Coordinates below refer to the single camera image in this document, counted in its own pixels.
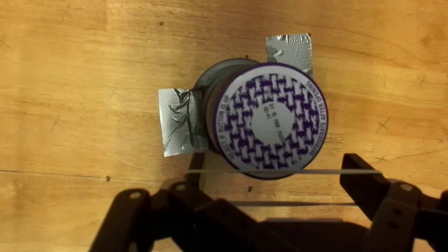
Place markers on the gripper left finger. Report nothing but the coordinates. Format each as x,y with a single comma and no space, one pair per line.
182,213

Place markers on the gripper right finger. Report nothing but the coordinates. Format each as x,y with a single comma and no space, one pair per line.
385,203

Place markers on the white elastic band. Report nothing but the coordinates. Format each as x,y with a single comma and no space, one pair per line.
280,172

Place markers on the bottle with purple patterned lid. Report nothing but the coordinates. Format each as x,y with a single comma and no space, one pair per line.
269,120

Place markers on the strip of silver duct tape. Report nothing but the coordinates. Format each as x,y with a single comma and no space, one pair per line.
178,120
290,50

